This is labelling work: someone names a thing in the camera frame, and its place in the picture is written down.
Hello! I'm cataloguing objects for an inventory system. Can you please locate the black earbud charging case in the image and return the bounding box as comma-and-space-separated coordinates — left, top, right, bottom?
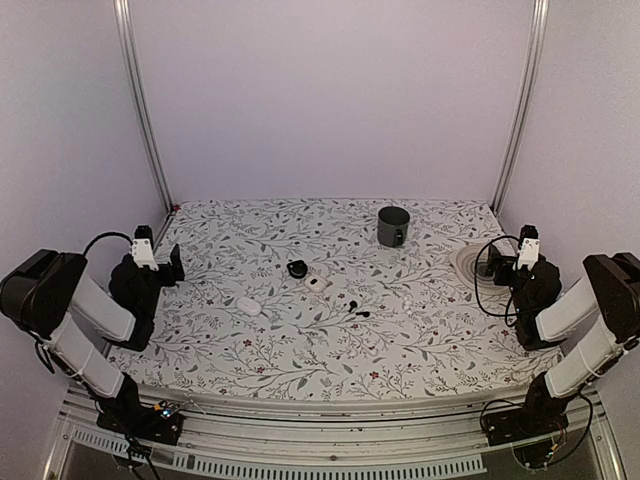
286, 260, 308, 279

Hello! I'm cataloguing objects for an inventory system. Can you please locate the right aluminium frame post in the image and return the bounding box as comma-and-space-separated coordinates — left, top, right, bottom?
490, 0, 549, 217

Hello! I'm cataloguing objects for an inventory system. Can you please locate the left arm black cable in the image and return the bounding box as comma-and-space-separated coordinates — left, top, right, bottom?
81, 231, 135, 259

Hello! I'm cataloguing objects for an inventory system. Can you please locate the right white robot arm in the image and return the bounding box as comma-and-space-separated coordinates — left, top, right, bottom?
480, 251, 639, 445

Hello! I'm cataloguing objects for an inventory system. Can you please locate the open white charging case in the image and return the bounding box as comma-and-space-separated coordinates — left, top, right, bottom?
304, 275, 328, 293

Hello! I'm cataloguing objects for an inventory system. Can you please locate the striped ceramic saucer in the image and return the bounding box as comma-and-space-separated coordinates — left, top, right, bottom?
449, 244, 506, 294

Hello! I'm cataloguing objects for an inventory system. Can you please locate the closed white charging case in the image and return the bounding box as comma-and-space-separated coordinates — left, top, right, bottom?
236, 297, 262, 316

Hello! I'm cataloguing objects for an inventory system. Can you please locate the dark grey mug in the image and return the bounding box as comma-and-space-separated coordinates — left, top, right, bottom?
377, 206, 410, 248

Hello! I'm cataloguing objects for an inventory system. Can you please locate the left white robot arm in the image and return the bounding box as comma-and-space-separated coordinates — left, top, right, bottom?
1, 241, 185, 446

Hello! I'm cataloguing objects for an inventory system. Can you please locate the floral patterned table mat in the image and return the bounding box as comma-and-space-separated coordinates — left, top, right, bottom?
109, 199, 562, 402

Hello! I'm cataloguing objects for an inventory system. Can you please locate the aluminium frame post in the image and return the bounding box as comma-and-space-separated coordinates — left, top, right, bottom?
113, 0, 174, 214
490, 0, 549, 217

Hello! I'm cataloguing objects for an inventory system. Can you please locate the front aluminium rail base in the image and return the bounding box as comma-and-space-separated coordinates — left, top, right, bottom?
43, 386, 628, 479

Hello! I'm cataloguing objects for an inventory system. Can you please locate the left aluminium frame post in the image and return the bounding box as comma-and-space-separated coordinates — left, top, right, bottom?
113, 0, 174, 214

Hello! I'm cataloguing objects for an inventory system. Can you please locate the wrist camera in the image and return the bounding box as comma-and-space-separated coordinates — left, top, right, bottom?
515, 225, 540, 271
130, 225, 159, 271

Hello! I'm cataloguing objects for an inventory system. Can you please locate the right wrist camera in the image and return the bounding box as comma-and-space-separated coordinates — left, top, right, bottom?
515, 225, 540, 271

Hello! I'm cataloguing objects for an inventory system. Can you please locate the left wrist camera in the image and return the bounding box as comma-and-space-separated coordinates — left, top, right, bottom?
130, 225, 159, 271

